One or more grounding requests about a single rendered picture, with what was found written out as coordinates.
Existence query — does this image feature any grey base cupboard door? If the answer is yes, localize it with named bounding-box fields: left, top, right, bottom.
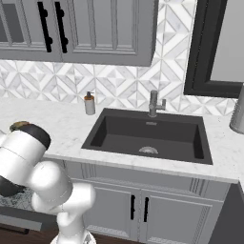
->
left=72, top=182, right=142, bottom=243
left=138, top=189, right=214, bottom=244

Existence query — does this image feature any dark grey sink basin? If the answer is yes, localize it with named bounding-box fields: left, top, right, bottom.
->
left=81, top=107, right=214, bottom=166

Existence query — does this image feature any white soap dispenser bottle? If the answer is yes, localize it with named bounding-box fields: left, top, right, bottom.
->
left=83, top=91, right=96, bottom=116

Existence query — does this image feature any grey metal tap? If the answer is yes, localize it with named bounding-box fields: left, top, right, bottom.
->
left=148, top=90, right=167, bottom=118

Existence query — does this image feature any grey metal canister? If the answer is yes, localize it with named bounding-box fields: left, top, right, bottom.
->
left=229, top=90, right=244, bottom=135

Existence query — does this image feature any black framed window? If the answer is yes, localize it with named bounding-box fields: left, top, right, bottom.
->
left=183, top=0, right=244, bottom=99

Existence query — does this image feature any black base cupboard handle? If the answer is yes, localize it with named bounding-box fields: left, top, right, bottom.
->
left=130, top=194, right=136, bottom=221
left=143, top=196, right=150, bottom=223

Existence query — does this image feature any black wall cupboard handle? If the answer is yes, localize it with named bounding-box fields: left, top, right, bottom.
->
left=36, top=1, right=53, bottom=53
left=54, top=1, right=70, bottom=54

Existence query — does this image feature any grey glazed wall cupboard door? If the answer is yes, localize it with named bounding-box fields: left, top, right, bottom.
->
left=0, top=0, right=64, bottom=63

